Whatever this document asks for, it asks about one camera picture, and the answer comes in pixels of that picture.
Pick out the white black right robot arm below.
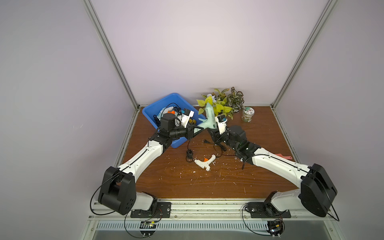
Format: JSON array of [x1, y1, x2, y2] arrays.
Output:
[[208, 126, 338, 217]]

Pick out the long mint glue gun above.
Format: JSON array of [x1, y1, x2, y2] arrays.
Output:
[[198, 103, 218, 130]]

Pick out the aluminium front rail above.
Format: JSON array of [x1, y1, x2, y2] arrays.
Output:
[[85, 199, 322, 237]]

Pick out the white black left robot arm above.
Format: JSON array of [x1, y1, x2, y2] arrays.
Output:
[[98, 114, 208, 216]]

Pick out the striped dark leaf plant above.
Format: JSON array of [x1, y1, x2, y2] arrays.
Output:
[[227, 87, 245, 113]]

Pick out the pink plastic scoop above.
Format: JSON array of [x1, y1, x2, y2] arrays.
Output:
[[276, 154, 293, 160]]

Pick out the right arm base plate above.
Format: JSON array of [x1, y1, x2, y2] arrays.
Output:
[[246, 202, 292, 219]]

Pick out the white orange glue gun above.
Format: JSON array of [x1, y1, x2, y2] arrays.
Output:
[[194, 155, 216, 171]]

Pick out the blue plastic storage box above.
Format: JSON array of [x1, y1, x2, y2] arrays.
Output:
[[143, 93, 205, 152]]

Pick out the small clear glass jar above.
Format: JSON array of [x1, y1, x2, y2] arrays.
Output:
[[242, 107, 255, 123]]

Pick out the green leafy potted plant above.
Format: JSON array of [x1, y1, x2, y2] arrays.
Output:
[[197, 88, 236, 122]]

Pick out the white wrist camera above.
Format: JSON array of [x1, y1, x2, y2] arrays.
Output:
[[181, 109, 195, 128], [215, 114, 228, 135]]

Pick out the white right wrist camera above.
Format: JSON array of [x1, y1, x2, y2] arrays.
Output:
[[215, 114, 228, 135]]

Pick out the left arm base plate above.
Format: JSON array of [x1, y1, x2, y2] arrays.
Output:
[[130, 202, 172, 219]]

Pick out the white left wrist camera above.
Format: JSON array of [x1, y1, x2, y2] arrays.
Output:
[[181, 109, 195, 128]]

